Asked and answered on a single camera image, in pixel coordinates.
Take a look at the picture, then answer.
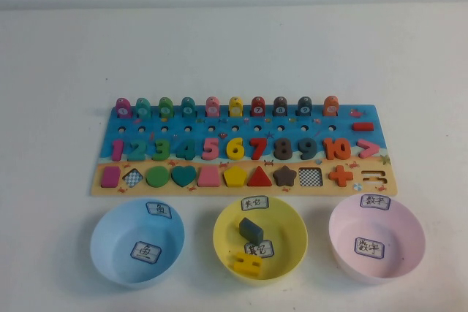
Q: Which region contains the yellow plastic bowl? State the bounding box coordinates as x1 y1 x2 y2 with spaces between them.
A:
212 195 309 280

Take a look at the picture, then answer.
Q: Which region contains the mint green number two piece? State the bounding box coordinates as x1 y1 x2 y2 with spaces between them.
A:
127 139 146 162

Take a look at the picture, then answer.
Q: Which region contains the pink number five piece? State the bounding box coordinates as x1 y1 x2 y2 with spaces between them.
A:
202 137 220 161

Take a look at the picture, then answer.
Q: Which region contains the magenta number one piece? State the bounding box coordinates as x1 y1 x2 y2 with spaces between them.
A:
110 139 124 161

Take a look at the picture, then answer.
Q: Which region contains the teal heart piece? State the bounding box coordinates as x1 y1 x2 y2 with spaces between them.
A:
170 165 197 189

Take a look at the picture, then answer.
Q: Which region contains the pink greater-than sign piece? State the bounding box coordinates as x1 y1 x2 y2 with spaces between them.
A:
356 139 381 160

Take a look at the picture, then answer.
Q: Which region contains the yellow equals sign piece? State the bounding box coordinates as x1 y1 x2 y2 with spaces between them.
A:
229 251 263 275

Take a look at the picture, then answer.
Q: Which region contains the orange fish peg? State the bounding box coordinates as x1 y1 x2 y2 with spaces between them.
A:
322 95 339 118

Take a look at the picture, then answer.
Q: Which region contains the yellow fish peg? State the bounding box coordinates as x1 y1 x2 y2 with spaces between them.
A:
228 96 244 118

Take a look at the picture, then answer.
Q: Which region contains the light blue plastic bowl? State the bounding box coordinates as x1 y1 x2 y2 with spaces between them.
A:
89 197 186 288

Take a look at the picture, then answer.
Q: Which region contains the pink trapezoid piece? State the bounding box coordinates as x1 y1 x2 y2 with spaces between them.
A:
197 166 221 188

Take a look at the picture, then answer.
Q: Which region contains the brown fish peg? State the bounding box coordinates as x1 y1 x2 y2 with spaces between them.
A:
273 96 289 118

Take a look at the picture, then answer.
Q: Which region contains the orange plus sign piece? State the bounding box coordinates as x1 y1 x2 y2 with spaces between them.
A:
328 165 355 188

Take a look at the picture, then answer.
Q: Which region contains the magenta fish peg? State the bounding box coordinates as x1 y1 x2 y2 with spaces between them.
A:
115 97 132 119

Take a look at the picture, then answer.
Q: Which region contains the pink plastic bowl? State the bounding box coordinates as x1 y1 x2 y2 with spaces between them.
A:
328 193 426 286

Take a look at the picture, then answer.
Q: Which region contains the dark grey square piece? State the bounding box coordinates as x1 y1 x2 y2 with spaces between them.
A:
238 217 265 242

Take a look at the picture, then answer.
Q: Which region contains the brown star piece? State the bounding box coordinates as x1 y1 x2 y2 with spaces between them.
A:
272 165 298 188

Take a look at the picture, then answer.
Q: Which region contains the teal fish peg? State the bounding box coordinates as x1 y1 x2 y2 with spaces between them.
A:
181 96 197 119

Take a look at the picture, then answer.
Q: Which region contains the brown number eight piece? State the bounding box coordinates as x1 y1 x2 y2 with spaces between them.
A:
273 137 293 161

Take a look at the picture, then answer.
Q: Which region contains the yellow number six piece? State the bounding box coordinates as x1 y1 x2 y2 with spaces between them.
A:
225 137 244 161

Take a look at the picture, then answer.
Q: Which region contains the red triangle piece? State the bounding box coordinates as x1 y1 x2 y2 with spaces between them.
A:
246 165 273 188

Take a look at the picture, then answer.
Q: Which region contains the dark grey fish peg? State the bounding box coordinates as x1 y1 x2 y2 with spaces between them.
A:
296 96 313 118

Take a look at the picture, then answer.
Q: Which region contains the yellow pentagon piece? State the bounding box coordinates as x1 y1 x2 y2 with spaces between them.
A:
222 167 246 188

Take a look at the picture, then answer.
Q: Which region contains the green number three piece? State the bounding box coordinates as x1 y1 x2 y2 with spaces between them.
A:
152 138 170 162

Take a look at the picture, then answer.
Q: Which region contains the dark grey number nine piece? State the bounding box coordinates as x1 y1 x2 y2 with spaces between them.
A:
298 137 317 161

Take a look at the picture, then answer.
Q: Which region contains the ocean print wooden puzzle board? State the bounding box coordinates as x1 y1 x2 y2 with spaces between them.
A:
89 104 399 198

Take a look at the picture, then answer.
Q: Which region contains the orange number ten piece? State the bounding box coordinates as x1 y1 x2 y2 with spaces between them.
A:
322 137 352 161

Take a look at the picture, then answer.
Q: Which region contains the magenta rectangle piece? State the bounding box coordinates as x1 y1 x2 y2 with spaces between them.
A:
100 166 121 189

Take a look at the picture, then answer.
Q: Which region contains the pink fish peg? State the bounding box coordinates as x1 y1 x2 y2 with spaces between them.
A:
205 96 221 118

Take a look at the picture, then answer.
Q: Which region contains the red fish peg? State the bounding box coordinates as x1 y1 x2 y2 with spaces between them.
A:
250 96 266 118

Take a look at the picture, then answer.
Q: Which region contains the teal number four piece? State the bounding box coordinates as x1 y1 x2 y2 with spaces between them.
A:
175 139 197 161

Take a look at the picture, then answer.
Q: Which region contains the green circle piece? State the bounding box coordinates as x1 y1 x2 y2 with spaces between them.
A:
145 165 170 189

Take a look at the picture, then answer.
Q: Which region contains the mint green fish peg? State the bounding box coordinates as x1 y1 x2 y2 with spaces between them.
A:
135 97 151 119

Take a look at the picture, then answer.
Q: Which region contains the red number seven piece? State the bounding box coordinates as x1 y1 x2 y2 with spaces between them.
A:
249 137 270 161

